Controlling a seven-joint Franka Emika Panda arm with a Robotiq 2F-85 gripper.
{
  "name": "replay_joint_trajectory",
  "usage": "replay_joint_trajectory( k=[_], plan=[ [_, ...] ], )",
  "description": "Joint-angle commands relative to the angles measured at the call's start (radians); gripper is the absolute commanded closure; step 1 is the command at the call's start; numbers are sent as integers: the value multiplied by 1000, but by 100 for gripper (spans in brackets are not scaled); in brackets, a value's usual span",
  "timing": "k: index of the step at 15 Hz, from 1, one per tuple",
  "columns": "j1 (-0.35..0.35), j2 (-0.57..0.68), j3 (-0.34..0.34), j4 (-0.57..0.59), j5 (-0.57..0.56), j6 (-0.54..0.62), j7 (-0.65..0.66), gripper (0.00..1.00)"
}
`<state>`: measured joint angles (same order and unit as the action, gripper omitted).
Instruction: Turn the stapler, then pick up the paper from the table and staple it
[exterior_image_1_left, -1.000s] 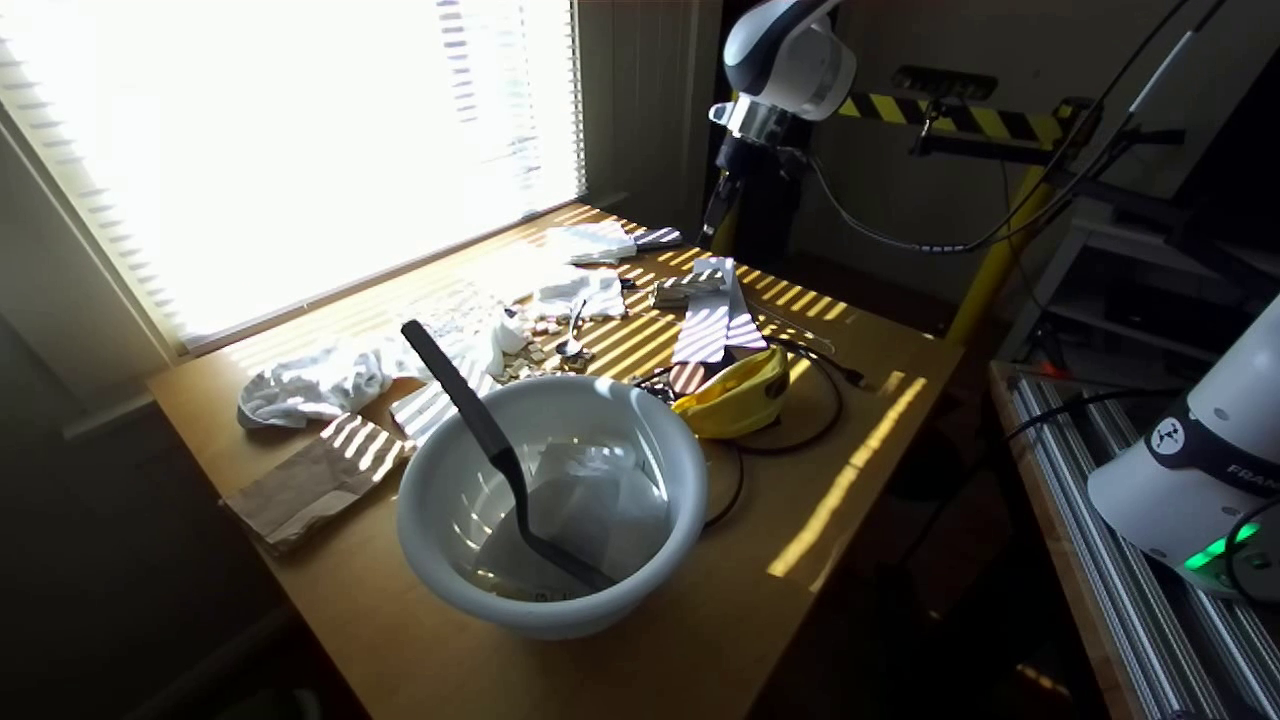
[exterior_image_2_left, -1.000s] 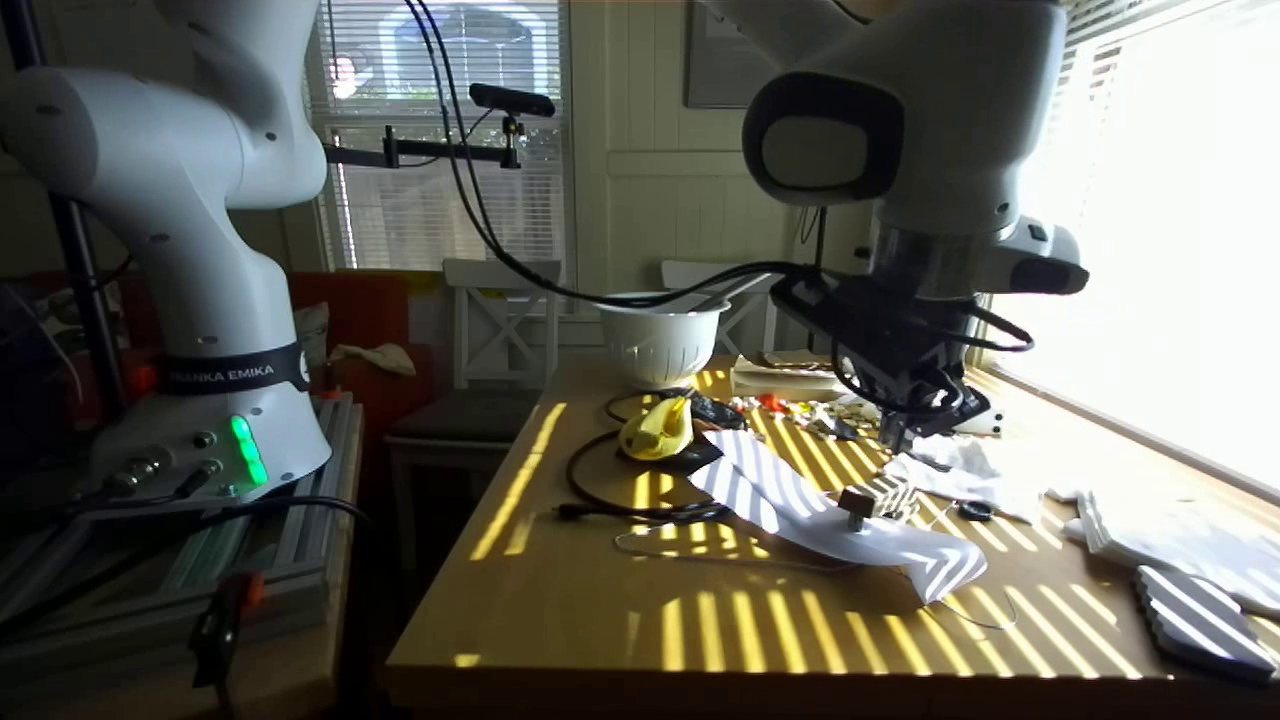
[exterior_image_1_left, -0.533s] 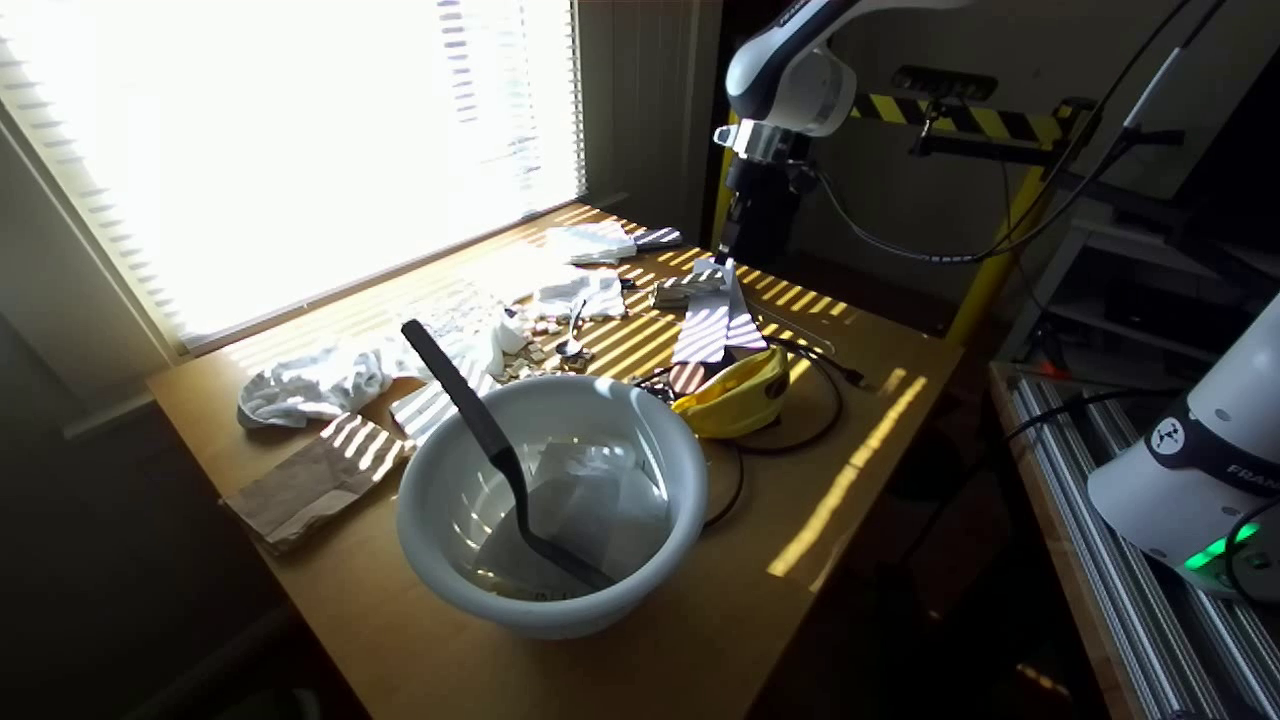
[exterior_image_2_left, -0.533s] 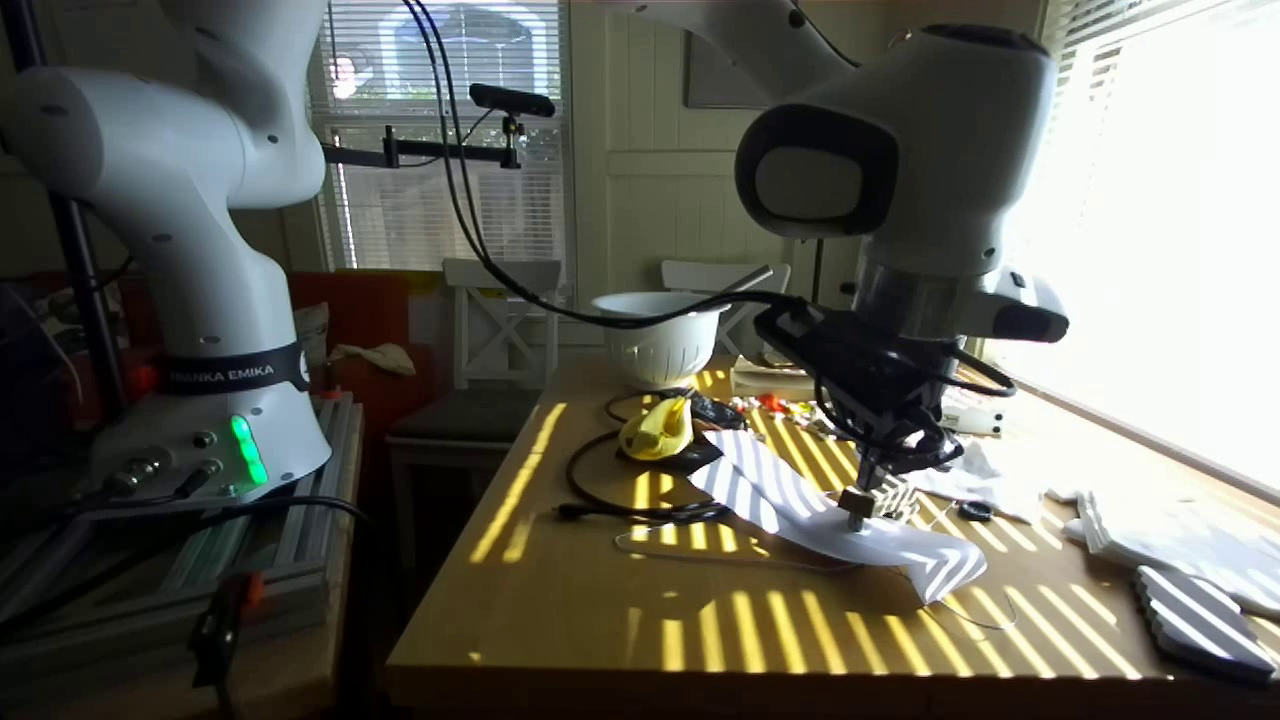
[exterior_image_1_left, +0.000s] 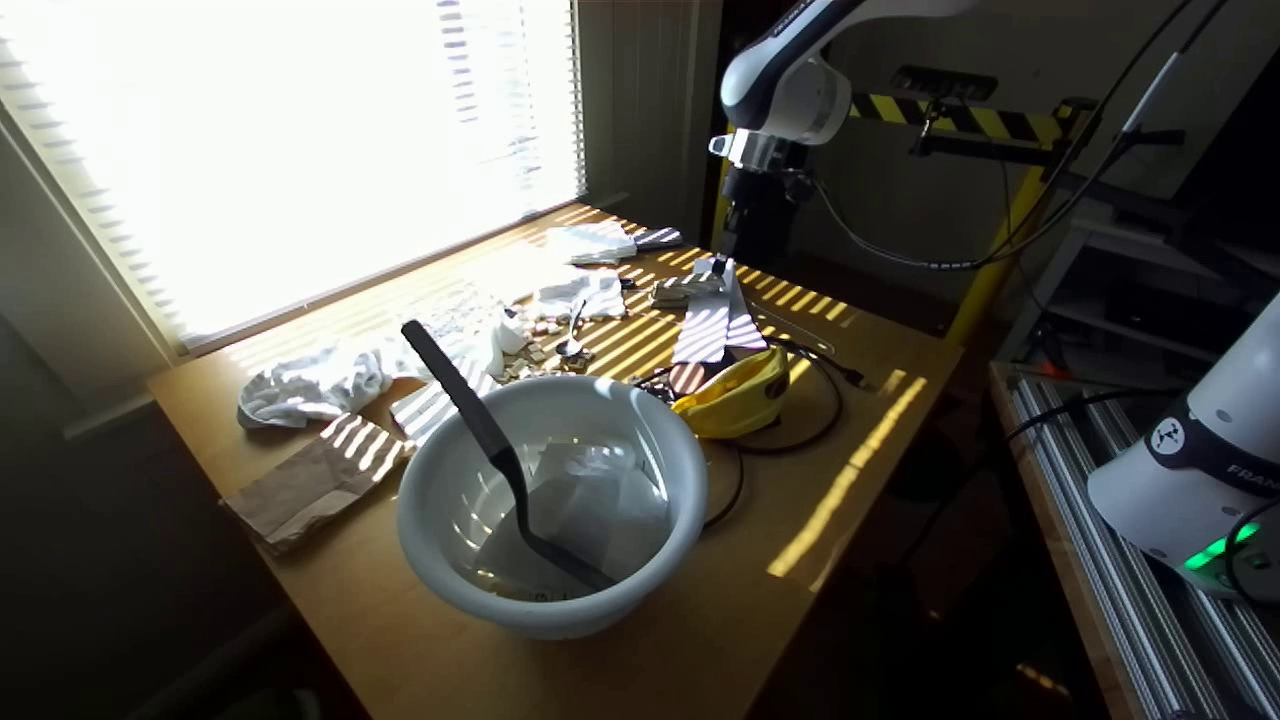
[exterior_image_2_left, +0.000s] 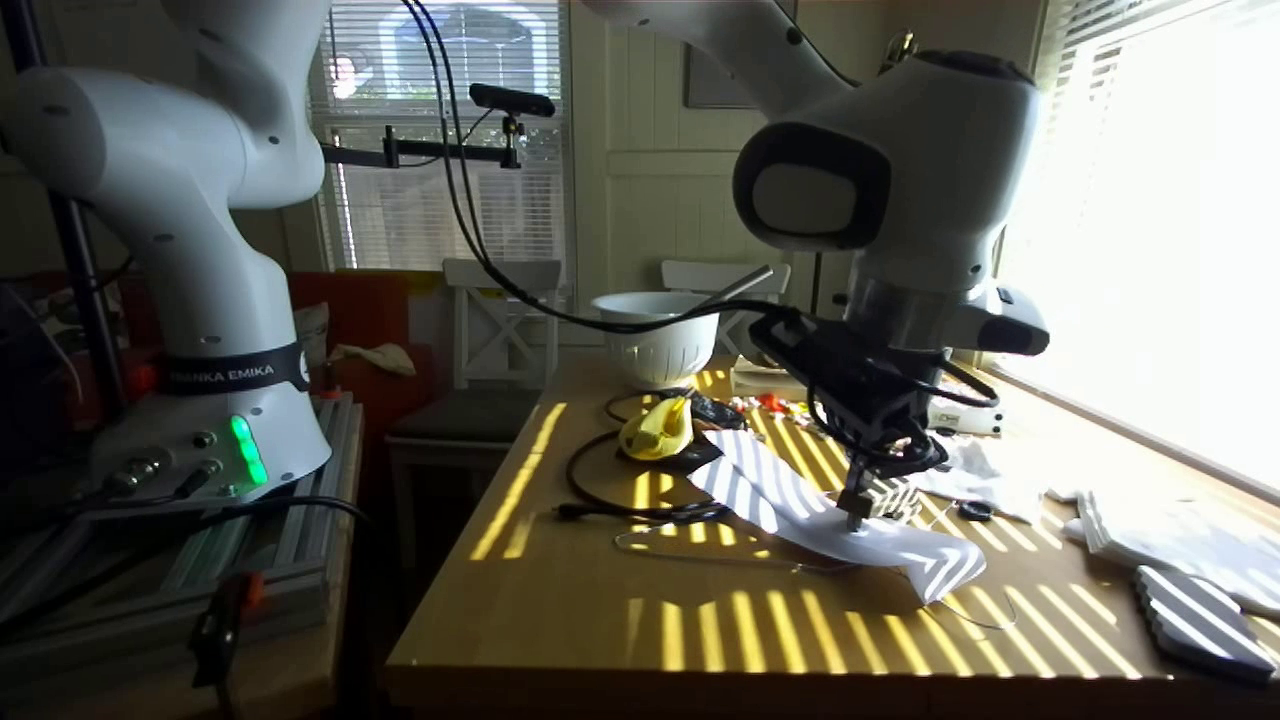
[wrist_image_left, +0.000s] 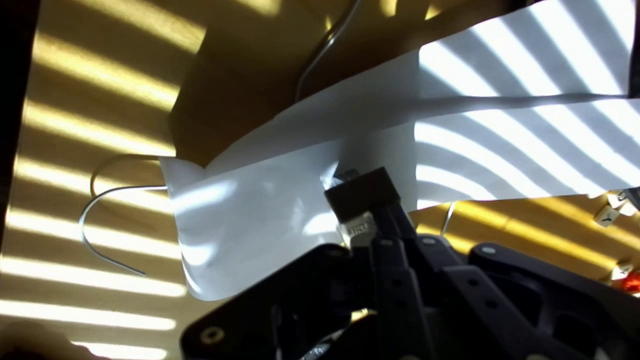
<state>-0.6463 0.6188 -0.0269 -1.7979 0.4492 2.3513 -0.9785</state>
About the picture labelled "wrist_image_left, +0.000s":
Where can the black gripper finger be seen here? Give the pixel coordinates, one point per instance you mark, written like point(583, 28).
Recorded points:
point(363, 194)
point(357, 233)

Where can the white cloth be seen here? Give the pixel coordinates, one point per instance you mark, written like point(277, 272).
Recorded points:
point(266, 212)

